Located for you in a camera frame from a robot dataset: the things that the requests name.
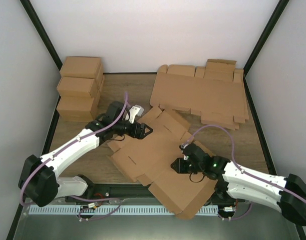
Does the black frame post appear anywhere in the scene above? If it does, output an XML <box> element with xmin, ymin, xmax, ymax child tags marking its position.
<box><xmin>20</xmin><ymin>0</ymin><xmax>63</xmax><ymax>70</ymax></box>
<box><xmin>243</xmin><ymin>0</ymin><xmax>290</xmax><ymax>72</ymax></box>

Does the left black frame post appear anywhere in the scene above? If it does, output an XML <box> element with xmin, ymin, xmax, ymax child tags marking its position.
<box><xmin>20</xmin><ymin>0</ymin><xmax>63</xmax><ymax>70</ymax></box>

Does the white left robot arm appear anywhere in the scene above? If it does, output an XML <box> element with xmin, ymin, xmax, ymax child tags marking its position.
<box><xmin>18</xmin><ymin>101</ymin><xmax>153</xmax><ymax>207</ymax></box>

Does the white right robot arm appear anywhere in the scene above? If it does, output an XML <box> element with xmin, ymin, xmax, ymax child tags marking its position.
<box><xmin>170</xmin><ymin>143</ymin><xmax>306</xmax><ymax>227</ymax></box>

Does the right black frame post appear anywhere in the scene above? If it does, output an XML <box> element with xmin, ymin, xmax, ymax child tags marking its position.
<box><xmin>243</xmin><ymin>0</ymin><xmax>290</xmax><ymax>72</ymax></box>

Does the cardboard box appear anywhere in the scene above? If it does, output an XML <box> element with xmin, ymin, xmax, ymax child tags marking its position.
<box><xmin>60</xmin><ymin>56</ymin><xmax>101</xmax><ymax>79</ymax></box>
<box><xmin>57</xmin><ymin>76</ymin><xmax>105</xmax><ymax>98</ymax></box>
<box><xmin>57</xmin><ymin>91</ymin><xmax>101</xmax><ymax>122</ymax></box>
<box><xmin>108</xmin><ymin>107</ymin><xmax>217</xmax><ymax>220</ymax></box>

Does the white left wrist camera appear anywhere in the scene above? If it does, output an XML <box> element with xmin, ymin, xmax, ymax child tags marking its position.
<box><xmin>127</xmin><ymin>105</ymin><xmax>144</xmax><ymax>124</ymax></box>

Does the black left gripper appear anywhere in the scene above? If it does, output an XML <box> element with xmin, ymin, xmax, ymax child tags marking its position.
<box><xmin>114</xmin><ymin>120</ymin><xmax>153</xmax><ymax>140</ymax></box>

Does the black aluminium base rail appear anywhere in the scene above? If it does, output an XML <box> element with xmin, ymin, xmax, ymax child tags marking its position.
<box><xmin>64</xmin><ymin>183</ymin><xmax>155</xmax><ymax>203</ymax></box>

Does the stack of flat cardboard sheets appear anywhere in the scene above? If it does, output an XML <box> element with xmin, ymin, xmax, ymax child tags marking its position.
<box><xmin>150</xmin><ymin>64</ymin><xmax>249</xmax><ymax>130</ymax></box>

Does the upright cardboard sheet at back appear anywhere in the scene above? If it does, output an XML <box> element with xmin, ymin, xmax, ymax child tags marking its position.
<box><xmin>204</xmin><ymin>59</ymin><xmax>236</xmax><ymax>82</ymax></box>

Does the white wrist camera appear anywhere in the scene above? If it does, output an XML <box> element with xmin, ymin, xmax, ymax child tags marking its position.
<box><xmin>179</xmin><ymin>143</ymin><xmax>191</xmax><ymax>161</ymax></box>
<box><xmin>127</xmin><ymin>105</ymin><xmax>144</xmax><ymax>124</ymax></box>

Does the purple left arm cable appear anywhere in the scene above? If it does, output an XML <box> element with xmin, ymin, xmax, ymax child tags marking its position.
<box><xmin>19</xmin><ymin>91</ymin><xmax>130</xmax><ymax>206</ymax></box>

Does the light blue slotted cable duct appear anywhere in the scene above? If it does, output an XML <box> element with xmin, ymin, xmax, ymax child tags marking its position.
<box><xmin>28</xmin><ymin>205</ymin><xmax>218</xmax><ymax>216</ymax></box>

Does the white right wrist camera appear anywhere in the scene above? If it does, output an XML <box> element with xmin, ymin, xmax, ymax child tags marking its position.
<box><xmin>179</xmin><ymin>143</ymin><xmax>191</xmax><ymax>161</ymax></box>

